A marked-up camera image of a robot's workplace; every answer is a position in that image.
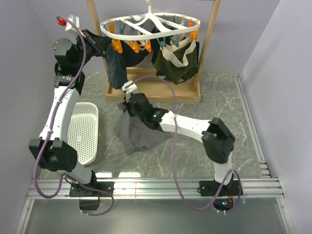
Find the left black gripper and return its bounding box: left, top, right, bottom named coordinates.
left=74, top=29, right=114, bottom=70

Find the grey striped boxer underwear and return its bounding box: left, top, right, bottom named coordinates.
left=113, top=102, right=171, bottom=155

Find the white round clip hanger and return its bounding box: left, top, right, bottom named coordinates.
left=99, top=0, right=201, bottom=41

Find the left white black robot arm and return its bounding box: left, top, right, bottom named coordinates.
left=29, top=29, right=109, bottom=198

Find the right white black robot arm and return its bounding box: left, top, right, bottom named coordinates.
left=125, top=91, right=235, bottom=195

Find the wooden hanger stand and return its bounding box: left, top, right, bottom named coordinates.
left=86, top=0, right=220, bottom=104

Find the navy striped hanging underwear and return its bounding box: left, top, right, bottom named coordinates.
left=105, top=44, right=128, bottom=90

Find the olive green hanging underwear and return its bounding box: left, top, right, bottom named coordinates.
left=154, top=38, right=199, bottom=85

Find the white perforated plastic basket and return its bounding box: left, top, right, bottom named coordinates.
left=68, top=102, right=99, bottom=166

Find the teal clothes peg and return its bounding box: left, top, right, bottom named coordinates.
left=170, top=35, right=179, bottom=47
left=156, top=37, right=166, bottom=48

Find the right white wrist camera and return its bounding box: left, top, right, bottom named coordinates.
left=122, top=80, right=137, bottom=94

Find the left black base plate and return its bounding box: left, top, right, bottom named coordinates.
left=69, top=181, right=114, bottom=197

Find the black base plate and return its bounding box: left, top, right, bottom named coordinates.
left=69, top=181, right=114, bottom=197
left=197, top=180, right=243, bottom=197

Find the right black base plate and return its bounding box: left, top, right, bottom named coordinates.
left=197, top=180, right=243, bottom=197

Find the black box under rail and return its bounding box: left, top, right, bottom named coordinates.
left=79, top=200, right=100, bottom=212

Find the aluminium mounting rail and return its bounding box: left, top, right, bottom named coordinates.
left=16, top=178, right=295, bottom=234

